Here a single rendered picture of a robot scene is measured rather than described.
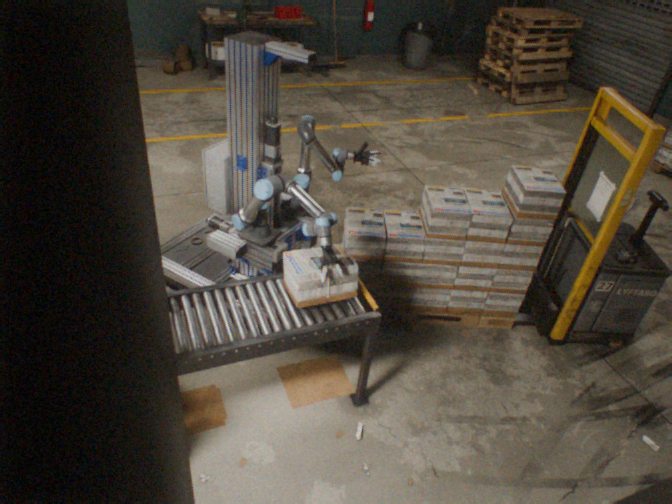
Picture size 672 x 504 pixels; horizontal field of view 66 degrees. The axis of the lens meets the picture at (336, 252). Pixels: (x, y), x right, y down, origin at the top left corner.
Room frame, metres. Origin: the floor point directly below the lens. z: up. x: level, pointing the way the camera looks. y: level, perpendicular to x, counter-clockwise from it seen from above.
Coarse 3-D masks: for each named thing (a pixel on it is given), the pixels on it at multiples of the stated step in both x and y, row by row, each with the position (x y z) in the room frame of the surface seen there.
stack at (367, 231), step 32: (352, 224) 3.19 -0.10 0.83; (384, 224) 3.27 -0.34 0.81; (416, 224) 3.29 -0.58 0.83; (416, 256) 3.10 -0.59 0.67; (448, 256) 3.12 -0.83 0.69; (480, 256) 3.14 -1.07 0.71; (384, 288) 3.09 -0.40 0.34; (416, 288) 3.11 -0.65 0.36; (384, 320) 3.09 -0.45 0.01; (416, 320) 3.11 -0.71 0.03
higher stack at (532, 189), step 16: (512, 176) 3.43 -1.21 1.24; (528, 176) 3.36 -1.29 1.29; (544, 176) 3.39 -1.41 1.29; (512, 192) 3.35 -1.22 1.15; (528, 192) 3.16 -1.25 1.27; (544, 192) 3.16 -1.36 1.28; (560, 192) 3.17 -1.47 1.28; (528, 208) 3.16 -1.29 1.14; (544, 208) 3.16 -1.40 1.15; (560, 208) 3.17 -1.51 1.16; (512, 224) 3.17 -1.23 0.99; (528, 224) 3.16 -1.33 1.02; (544, 224) 3.17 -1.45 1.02; (528, 240) 3.16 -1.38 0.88; (544, 240) 3.17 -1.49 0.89; (512, 256) 3.16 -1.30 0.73; (528, 256) 3.17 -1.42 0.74; (496, 272) 3.15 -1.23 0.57; (512, 272) 3.16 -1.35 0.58; (528, 272) 3.17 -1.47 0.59; (512, 288) 3.16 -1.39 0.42; (496, 304) 3.15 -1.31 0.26; (512, 304) 3.17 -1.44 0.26; (480, 320) 3.15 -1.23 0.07; (496, 320) 3.16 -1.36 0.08; (512, 320) 3.17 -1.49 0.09
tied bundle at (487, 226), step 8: (464, 192) 3.46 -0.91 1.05; (504, 200) 3.39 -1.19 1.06; (472, 216) 3.15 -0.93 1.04; (480, 216) 3.13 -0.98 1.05; (488, 216) 3.14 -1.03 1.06; (496, 216) 3.14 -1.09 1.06; (472, 224) 3.13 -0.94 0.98; (480, 224) 3.14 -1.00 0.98; (488, 224) 3.14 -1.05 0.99; (496, 224) 3.14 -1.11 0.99; (504, 224) 3.15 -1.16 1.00; (472, 232) 3.13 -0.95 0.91; (480, 232) 3.13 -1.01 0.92; (488, 232) 3.13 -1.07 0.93; (496, 232) 3.14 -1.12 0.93; (504, 232) 3.14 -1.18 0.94
